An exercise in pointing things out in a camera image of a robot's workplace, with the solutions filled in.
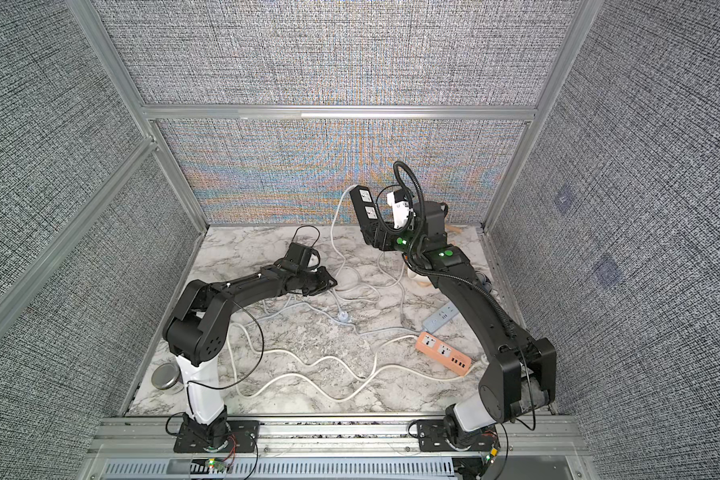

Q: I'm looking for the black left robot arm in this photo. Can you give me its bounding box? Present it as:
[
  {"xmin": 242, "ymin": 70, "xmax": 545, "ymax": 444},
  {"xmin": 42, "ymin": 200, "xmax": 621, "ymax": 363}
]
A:
[{"xmin": 163, "ymin": 242, "xmax": 338, "ymax": 451}]

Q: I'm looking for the white mug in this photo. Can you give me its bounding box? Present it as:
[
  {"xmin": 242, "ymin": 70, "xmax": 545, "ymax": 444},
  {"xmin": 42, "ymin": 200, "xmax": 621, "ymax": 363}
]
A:
[{"xmin": 407, "ymin": 269, "xmax": 433, "ymax": 289}]

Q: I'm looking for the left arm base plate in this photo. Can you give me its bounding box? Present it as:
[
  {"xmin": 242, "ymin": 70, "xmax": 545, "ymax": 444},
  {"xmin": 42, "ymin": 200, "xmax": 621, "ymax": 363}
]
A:
[{"xmin": 173, "ymin": 417, "xmax": 260, "ymax": 454}]

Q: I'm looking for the silver cylinder on table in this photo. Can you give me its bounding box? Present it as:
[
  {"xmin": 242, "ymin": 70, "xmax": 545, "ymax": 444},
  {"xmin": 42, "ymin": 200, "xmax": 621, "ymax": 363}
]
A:
[{"xmin": 150, "ymin": 362, "xmax": 183, "ymax": 392}]

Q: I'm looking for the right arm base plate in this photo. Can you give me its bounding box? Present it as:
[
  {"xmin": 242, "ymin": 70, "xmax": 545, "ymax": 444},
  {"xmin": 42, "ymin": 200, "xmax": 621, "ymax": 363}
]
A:
[{"xmin": 409, "ymin": 417, "xmax": 500, "ymax": 453}]

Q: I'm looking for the pink power strip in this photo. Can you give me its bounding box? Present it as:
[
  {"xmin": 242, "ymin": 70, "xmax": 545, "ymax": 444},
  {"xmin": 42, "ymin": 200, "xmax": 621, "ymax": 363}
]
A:
[{"xmin": 415, "ymin": 331, "xmax": 472, "ymax": 376}]

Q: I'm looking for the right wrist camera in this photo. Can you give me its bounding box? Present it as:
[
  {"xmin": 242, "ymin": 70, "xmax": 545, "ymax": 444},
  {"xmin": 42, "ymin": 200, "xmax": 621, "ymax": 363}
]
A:
[{"xmin": 386, "ymin": 188, "xmax": 412, "ymax": 230}]

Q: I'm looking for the aluminium front rail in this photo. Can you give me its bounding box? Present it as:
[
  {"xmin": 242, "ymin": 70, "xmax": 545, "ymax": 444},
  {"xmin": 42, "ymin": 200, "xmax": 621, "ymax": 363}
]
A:
[{"xmin": 77, "ymin": 414, "xmax": 599, "ymax": 479}]

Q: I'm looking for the white cord of pink strip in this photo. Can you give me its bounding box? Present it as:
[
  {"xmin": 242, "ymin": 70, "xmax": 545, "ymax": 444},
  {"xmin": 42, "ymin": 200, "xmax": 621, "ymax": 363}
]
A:
[{"xmin": 226, "ymin": 322, "xmax": 487, "ymax": 402}]

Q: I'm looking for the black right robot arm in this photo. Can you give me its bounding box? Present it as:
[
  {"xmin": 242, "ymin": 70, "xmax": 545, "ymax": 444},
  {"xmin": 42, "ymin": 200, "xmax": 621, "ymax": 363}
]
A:
[{"xmin": 353, "ymin": 197, "xmax": 557, "ymax": 448}]

